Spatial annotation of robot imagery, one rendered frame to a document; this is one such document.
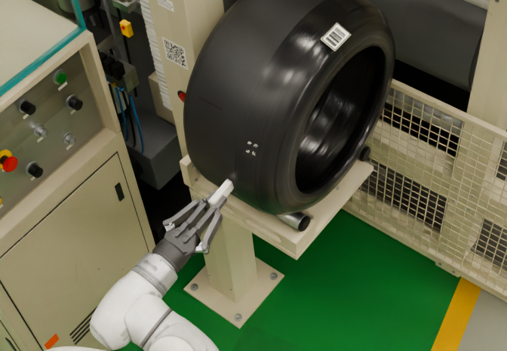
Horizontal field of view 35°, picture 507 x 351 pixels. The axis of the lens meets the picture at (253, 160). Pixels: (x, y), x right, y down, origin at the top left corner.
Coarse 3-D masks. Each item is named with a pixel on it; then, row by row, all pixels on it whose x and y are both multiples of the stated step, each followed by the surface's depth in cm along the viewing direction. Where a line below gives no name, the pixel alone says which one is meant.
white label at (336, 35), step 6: (336, 24) 168; (330, 30) 167; (336, 30) 168; (342, 30) 168; (324, 36) 166; (330, 36) 167; (336, 36) 167; (342, 36) 167; (348, 36) 168; (324, 42) 166; (330, 42) 166; (336, 42) 166; (342, 42) 167; (336, 48) 166
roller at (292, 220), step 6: (276, 216) 204; (282, 216) 203; (288, 216) 202; (294, 216) 201; (300, 216) 201; (306, 216) 201; (288, 222) 202; (294, 222) 201; (300, 222) 200; (306, 222) 201; (300, 228) 201
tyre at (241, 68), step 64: (256, 0) 174; (320, 0) 173; (256, 64) 167; (320, 64) 166; (384, 64) 194; (192, 128) 178; (256, 128) 167; (320, 128) 217; (256, 192) 177; (320, 192) 196
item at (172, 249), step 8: (168, 232) 176; (184, 232) 175; (168, 240) 174; (176, 240) 174; (192, 240) 174; (160, 248) 171; (168, 248) 170; (176, 248) 171; (184, 248) 173; (192, 248) 172; (168, 256) 170; (176, 256) 170; (184, 256) 171; (176, 264) 170; (184, 264) 173
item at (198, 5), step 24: (168, 0) 184; (192, 0) 183; (216, 0) 190; (168, 24) 191; (192, 24) 187; (216, 24) 195; (192, 48) 192; (168, 72) 207; (192, 192) 248; (216, 240) 262; (240, 240) 266; (216, 264) 276; (240, 264) 275; (216, 288) 292; (240, 288) 285
